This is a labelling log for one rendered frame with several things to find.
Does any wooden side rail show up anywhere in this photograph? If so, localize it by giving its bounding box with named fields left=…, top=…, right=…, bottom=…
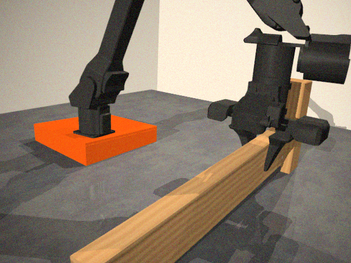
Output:
left=70, top=127, right=284, bottom=263

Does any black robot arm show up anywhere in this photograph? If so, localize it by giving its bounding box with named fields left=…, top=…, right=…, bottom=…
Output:
left=69, top=0, right=351, bottom=139

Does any wooden post with slot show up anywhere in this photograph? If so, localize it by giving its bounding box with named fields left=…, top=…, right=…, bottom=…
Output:
left=280, top=78, right=313, bottom=174

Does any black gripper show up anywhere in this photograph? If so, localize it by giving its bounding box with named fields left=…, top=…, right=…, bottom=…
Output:
left=207, top=74, right=330, bottom=172

